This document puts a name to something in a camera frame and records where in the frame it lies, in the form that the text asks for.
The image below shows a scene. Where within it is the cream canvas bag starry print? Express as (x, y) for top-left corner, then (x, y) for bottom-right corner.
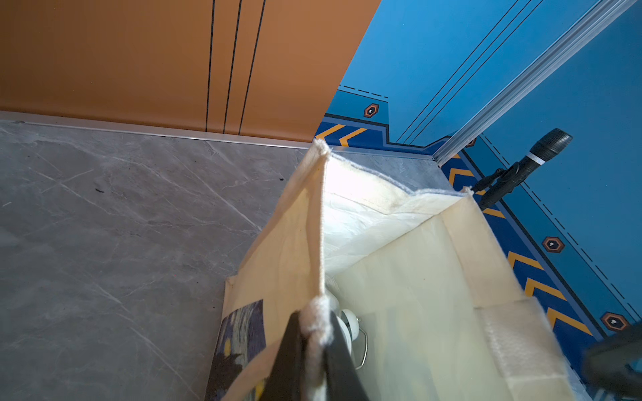
(206, 140), (574, 400)

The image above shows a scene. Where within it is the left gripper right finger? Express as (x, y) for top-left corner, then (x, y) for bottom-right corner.
(324, 312), (369, 401)

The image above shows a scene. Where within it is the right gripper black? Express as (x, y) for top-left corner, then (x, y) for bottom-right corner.
(581, 322), (641, 399)

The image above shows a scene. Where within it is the black microphone on stand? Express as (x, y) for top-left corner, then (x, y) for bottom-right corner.
(471, 129), (573, 211)

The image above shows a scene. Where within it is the white twin-bell alarm clock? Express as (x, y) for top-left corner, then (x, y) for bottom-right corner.
(326, 292), (369, 371)

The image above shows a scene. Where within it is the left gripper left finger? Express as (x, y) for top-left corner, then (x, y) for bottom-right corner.
(259, 311), (307, 401)

